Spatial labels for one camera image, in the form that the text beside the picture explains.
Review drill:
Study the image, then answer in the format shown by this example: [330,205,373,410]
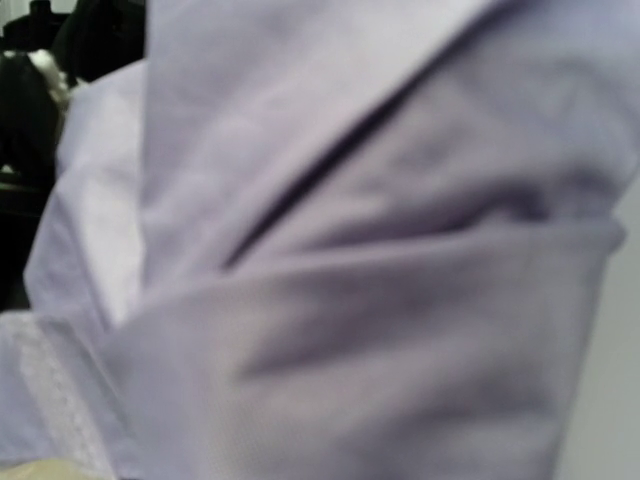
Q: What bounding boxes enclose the lilac folding umbrella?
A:
[1,1,639,479]

